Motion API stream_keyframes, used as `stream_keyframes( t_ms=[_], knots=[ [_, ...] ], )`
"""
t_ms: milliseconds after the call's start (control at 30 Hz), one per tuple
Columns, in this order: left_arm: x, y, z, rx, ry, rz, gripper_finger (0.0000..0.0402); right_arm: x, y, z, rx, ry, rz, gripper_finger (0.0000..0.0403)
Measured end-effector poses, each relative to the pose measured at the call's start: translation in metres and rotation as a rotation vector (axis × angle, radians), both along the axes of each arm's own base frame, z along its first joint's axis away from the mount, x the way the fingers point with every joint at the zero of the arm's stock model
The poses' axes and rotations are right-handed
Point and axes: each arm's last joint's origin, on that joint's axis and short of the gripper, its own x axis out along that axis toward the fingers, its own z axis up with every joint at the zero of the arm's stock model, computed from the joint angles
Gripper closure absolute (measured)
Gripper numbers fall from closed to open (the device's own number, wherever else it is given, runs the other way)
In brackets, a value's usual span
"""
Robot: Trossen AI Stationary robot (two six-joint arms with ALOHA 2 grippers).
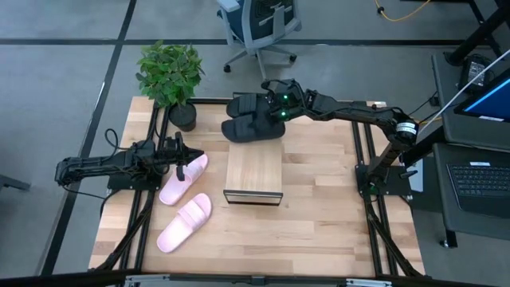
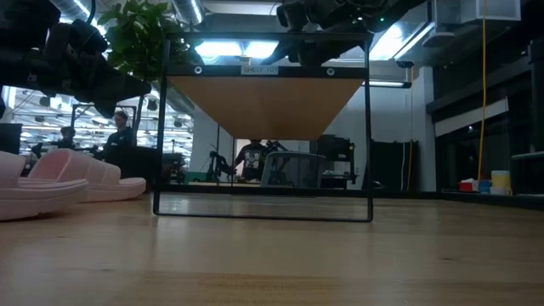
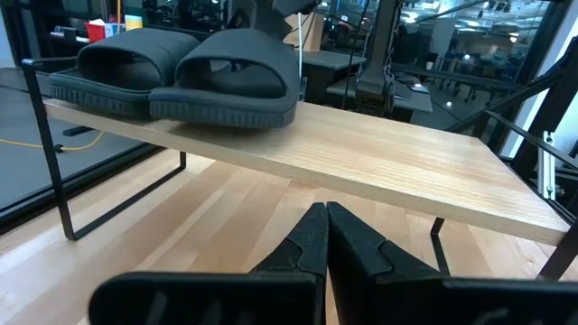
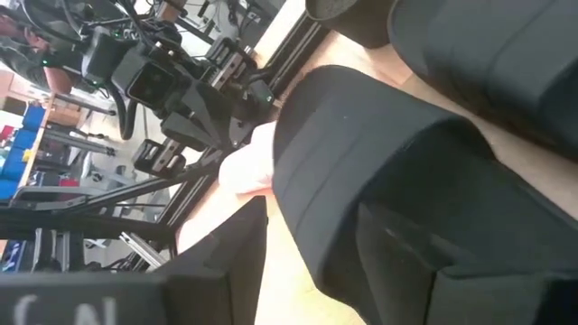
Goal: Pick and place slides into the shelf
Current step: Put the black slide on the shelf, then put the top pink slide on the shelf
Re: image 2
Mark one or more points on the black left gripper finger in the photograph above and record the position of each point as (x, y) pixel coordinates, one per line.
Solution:
(117, 87)

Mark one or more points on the pink slide sandal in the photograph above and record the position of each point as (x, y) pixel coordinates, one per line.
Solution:
(110, 183)
(42, 200)

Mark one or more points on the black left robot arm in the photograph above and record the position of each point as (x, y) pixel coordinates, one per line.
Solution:
(19, 55)

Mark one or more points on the background black robot arm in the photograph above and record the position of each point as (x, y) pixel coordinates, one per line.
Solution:
(219, 166)

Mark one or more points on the person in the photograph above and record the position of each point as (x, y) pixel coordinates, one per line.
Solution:
(253, 159)
(121, 136)
(67, 138)

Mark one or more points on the green potted plant black pot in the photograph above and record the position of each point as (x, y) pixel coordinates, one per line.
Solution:
(140, 38)

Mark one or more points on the ceiling light tube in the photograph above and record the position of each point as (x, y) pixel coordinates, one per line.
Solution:
(384, 83)

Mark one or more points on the dark background monitor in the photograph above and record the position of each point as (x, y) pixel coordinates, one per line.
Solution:
(10, 139)

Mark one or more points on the black equipment rack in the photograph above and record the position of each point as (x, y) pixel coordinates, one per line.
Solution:
(336, 157)

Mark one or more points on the black cabinet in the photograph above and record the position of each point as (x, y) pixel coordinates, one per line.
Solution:
(391, 166)

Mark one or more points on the red box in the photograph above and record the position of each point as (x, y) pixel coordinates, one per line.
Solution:
(465, 187)

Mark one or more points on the blue container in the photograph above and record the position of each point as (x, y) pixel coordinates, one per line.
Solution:
(485, 187)

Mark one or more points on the yellow white cup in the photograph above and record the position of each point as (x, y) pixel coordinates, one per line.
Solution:
(501, 183)

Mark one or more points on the wooden shelf black metal frame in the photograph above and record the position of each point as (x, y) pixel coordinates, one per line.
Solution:
(263, 106)

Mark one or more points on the silver ventilation duct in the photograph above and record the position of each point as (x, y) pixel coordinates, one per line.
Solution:
(189, 9)

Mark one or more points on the black aluminium table frame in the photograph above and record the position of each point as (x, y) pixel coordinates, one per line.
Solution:
(425, 194)

